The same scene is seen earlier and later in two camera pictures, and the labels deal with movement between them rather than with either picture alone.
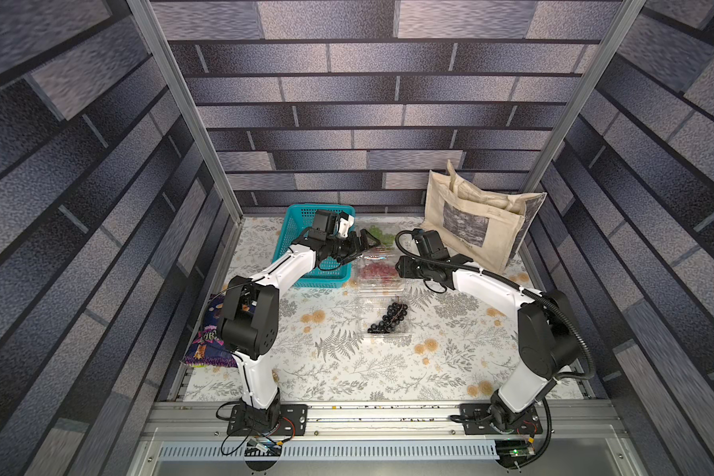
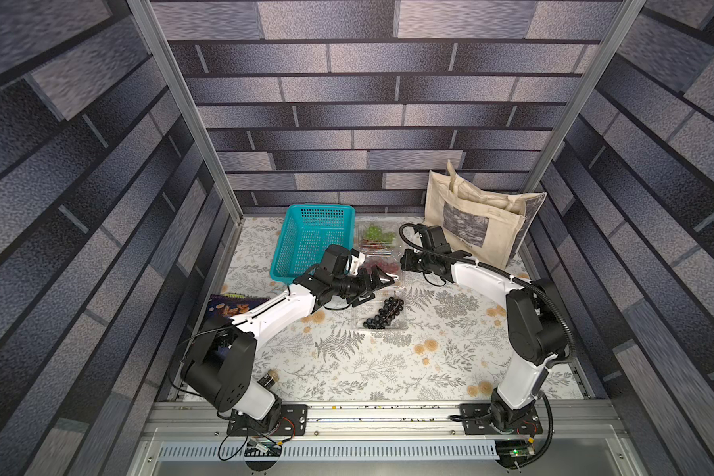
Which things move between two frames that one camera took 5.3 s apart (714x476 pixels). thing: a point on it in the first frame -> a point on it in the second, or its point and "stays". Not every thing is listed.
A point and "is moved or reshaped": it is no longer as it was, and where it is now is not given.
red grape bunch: (377, 270) stays
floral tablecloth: (382, 337) stays
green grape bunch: (387, 239) stays
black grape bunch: (395, 313) is moved or reshaped
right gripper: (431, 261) stays
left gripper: (356, 250) -> (366, 289)
